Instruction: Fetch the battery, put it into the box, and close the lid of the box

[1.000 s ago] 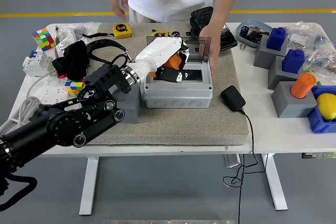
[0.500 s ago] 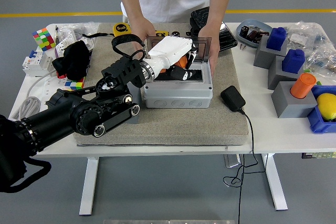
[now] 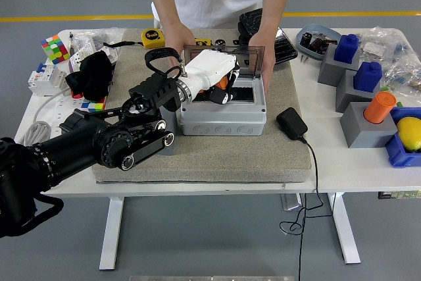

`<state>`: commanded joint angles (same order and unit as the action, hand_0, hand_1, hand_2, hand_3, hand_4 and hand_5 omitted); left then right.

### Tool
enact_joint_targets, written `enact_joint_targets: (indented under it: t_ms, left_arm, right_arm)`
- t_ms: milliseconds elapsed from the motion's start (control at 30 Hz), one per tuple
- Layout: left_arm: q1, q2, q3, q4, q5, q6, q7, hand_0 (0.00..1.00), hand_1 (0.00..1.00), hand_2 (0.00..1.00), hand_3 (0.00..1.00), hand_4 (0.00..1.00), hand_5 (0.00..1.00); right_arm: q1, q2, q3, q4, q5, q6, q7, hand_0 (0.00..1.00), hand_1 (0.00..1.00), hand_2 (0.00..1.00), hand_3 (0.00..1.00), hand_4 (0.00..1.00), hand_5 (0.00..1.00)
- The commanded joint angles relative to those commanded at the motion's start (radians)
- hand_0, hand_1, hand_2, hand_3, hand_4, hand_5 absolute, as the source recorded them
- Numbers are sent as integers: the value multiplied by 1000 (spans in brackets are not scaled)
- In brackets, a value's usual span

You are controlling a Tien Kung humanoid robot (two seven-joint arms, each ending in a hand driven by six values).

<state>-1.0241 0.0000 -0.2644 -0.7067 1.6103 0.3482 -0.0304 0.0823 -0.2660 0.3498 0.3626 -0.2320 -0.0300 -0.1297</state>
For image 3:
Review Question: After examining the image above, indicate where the person's left hand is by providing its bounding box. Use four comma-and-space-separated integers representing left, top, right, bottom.
247, 32, 276, 93

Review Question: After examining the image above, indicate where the person's right hand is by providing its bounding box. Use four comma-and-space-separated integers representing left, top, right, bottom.
162, 26, 197, 67

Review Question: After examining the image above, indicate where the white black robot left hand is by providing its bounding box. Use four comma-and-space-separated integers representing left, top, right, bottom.
182, 49, 241, 105

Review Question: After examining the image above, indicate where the orange cylindrical battery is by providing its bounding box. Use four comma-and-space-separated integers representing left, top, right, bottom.
216, 75, 231, 91
363, 91, 398, 124

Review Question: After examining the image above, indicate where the smoky transparent box lid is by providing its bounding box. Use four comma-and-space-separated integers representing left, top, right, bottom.
182, 43, 265, 80

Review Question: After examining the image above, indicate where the grey plastic junction box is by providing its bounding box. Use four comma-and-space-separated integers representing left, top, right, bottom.
179, 75, 267, 136

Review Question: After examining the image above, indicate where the grey under-table control box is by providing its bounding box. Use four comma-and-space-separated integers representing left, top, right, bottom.
280, 192, 303, 211

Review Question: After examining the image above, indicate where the black cracked glass panel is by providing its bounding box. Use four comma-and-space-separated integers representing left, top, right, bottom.
238, 7, 299, 66

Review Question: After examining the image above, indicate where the square yellow tape measure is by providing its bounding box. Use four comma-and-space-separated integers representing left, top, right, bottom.
102, 28, 168, 50

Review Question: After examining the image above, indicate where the blue-grey oval tray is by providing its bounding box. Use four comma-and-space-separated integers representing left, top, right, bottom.
295, 23, 343, 61

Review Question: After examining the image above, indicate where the brown capacitor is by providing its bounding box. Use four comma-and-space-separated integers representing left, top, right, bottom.
310, 38, 327, 55

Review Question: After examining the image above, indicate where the grey square holder block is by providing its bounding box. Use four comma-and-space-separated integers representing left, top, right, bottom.
160, 105, 181, 156
339, 101, 399, 149
335, 69, 382, 113
317, 43, 361, 88

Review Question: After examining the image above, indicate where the black power adapter plug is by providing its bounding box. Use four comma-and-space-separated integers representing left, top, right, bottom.
275, 107, 309, 141

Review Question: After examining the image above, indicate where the clear plastic parts bag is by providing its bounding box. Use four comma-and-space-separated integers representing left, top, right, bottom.
381, 52, 421, 99
358, 26, 412, 64
74, 27, 126, 64

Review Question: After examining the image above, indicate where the blue plastic block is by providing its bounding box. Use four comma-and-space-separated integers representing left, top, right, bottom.
334, 34, 360, 64
353, 61, 384, 93

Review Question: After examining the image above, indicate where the black cloth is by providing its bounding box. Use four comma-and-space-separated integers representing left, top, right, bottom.
64, 52, 114, 101

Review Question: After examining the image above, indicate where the grey-brown mat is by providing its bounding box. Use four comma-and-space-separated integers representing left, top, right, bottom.
91, 28, 312, 185

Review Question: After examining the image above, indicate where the small colourful puzzle cube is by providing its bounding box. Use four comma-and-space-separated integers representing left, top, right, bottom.
80, 95, 108, 113

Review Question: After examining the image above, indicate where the large colourful puzzle cube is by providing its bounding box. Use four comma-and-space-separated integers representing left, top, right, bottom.
40, 34, 72, 64

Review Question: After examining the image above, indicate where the white power strip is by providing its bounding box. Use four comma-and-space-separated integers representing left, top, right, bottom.
49, 95, 87, 130

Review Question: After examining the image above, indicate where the white circuit breaker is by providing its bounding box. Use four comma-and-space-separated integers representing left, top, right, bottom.
28, 63, 72, 97

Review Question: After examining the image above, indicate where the yellow lemon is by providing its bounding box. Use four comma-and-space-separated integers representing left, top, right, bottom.
396, 116, 421, 153

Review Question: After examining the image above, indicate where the blue plastic bin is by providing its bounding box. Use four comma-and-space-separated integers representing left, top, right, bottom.
384, 106, 421, 169

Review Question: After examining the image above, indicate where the white table leg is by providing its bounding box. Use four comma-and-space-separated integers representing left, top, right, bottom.
327, 192, 362, 265
99, 196, 125, 270

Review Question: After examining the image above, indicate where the table height control panel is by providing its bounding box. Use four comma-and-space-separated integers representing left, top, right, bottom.
378, 190, 421, 200

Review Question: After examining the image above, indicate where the black plastic bracket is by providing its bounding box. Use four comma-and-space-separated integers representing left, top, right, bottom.
236, 21, 253, 47

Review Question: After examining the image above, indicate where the white wall socket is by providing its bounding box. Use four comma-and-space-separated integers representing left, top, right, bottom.
68, 43, 96, 73

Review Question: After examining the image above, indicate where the black adapter cord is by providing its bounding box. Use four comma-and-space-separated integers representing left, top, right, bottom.
279, 136, 335, 281

